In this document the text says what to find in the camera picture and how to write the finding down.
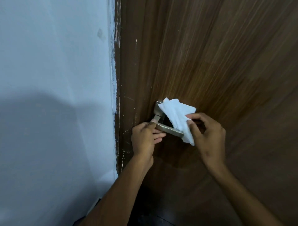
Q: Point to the person's right thumb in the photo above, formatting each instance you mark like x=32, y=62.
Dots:
x=193, y=130

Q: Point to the person's left hand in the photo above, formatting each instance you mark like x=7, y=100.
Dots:
x=142, y=142

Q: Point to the brown wooden door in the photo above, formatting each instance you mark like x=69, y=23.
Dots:
x=209, y=93

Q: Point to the person's left thumb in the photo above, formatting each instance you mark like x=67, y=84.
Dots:
x=150, y=127

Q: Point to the white tissue paper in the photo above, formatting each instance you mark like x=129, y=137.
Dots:
x=179, y=118

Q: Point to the brown wooden door frame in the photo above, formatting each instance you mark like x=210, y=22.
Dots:
x=117, y=88

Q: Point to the person's left forearm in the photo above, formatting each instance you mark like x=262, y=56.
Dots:
x=121, y=193

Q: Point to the person's right forearm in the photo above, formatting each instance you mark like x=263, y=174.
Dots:
x=242, y=195

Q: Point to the person's right hand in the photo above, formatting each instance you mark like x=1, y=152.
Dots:
x=210, y=142

